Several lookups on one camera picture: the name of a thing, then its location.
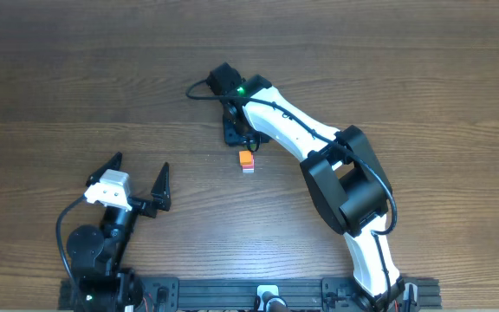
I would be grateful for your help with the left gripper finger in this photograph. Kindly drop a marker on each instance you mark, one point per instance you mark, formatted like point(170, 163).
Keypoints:
point(163, 190)
point(111, 164)

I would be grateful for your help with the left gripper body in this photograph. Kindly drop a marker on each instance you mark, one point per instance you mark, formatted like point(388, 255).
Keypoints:
point(143, 207)

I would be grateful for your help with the pink cube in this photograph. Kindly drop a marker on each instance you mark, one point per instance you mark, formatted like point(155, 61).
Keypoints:
point(248, 167)

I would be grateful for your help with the orange cube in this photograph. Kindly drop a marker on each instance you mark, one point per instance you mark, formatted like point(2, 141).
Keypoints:
point(245, 157)

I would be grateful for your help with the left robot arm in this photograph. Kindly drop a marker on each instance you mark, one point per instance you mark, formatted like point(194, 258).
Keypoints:
point(85, 249)

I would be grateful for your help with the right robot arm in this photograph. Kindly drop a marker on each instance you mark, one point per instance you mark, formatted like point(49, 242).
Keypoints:
point(345, 190)

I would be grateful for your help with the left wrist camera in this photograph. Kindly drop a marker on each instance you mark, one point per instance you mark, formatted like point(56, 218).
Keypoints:
point(108, 190)

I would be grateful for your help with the mounting rail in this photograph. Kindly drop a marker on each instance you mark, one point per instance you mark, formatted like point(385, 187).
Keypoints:
point(215, 294)

